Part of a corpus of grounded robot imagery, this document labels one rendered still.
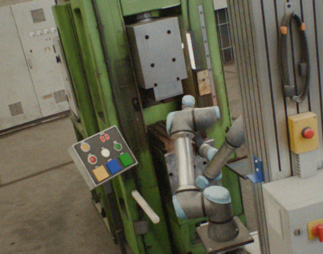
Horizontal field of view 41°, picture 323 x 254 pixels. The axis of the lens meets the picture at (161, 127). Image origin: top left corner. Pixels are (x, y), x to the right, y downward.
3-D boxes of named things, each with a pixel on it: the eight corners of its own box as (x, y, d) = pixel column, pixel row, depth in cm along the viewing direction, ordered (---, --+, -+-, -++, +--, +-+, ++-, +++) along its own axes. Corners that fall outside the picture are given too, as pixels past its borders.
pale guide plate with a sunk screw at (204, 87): (211, 92, 307) (208, 69, 302) (200, 96, 305) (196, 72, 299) (210, 92, 309) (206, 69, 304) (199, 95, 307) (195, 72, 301)
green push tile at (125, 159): (133, 162, 267) (127, 152, 268) (124, 167, 262) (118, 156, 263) (132, 163, 269) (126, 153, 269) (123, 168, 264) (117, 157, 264)
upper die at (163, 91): (183, 93, 286) (181, 79, 283) (155, 101, 281) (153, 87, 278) (161, 84, 324) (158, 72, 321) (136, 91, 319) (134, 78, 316)
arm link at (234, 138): (251, 134, 211) (205, 194, 240) (258, 126, 219) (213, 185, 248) (232, 120, 213) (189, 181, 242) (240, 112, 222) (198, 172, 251)
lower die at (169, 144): (192, 142, 297) (190, 130, 295) (165, 151, 292) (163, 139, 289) (169, 128, 335) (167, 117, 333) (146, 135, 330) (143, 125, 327)
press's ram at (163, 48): (199, 74, 287) (189, 14, 275) (146, 89, 276) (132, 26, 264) (175, 67, 325) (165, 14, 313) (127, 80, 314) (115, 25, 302)
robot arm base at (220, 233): (243, 236, 199) (241, 218, 196) (213, 245, 197) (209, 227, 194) (232, 220, 213) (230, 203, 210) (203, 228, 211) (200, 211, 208)
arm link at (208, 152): (211, 165, 245) (209, 152, 243) (203, 160, 255) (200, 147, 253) (223, 161, 247) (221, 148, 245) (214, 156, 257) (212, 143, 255)
